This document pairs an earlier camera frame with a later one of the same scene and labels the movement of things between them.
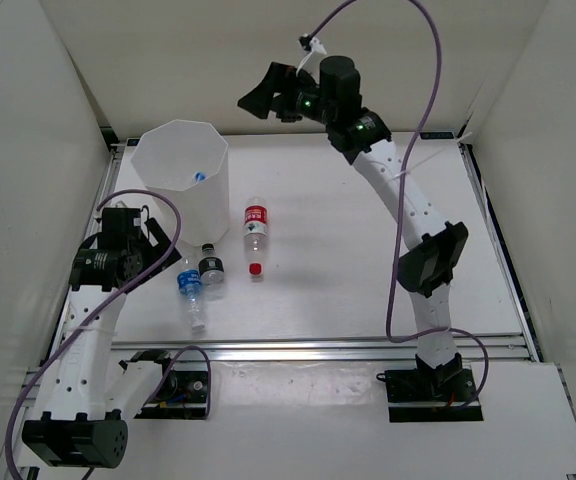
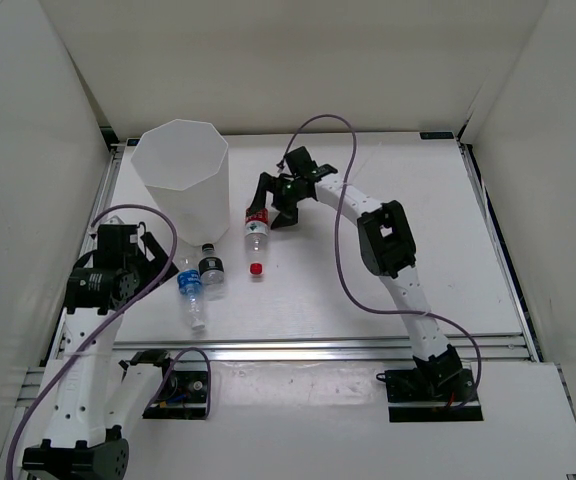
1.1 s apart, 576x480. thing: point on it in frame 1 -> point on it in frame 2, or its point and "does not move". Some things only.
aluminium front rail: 318,348 does not move
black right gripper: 259,101 -> 288,216
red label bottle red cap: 255,233 does not move
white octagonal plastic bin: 188,163 does not move
